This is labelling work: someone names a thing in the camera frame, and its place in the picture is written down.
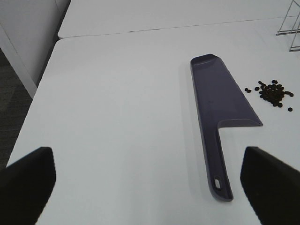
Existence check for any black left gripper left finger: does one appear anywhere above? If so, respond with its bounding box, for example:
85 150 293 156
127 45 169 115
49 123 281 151
0 147 56 225

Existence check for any pile of coffee beans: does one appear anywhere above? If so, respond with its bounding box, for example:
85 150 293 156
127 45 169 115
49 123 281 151
243 79 294 108

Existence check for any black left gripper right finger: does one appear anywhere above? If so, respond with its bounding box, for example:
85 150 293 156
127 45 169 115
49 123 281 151
240 147 300 225

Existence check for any metal wire rack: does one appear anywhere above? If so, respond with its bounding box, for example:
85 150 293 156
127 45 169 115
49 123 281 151
276 0 300 52

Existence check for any purple plastic dustpan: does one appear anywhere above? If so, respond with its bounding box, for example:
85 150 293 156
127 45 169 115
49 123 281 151
190 54 263 202

